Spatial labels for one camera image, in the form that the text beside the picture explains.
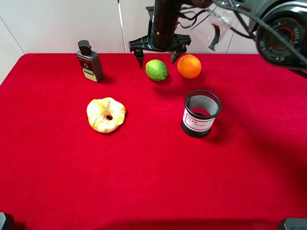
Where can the red tablecloth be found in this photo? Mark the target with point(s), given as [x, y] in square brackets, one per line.
[57, 173]

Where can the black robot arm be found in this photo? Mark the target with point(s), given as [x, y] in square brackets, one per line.
[278, 28]

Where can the black object bottom right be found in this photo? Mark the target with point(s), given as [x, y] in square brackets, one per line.
[293, 224]

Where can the clear plastic bag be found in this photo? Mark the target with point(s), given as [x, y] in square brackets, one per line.
[214, 26]

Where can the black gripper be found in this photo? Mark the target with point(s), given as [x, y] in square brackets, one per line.
[161, 35]

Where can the black object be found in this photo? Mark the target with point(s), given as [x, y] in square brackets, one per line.
[293, 224]
[6, 221]

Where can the orange fruit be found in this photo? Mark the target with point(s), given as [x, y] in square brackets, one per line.
[189, 66]

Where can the black mesh pen holder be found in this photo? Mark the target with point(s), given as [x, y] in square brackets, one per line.
[201, 107]

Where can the dark grey lotion bottle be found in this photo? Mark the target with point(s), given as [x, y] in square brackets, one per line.
[89, 61]

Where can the black object bottom left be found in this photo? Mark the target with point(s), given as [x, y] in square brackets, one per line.
[6, 221]

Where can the green lime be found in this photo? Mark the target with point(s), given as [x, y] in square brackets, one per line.
[156, 70]

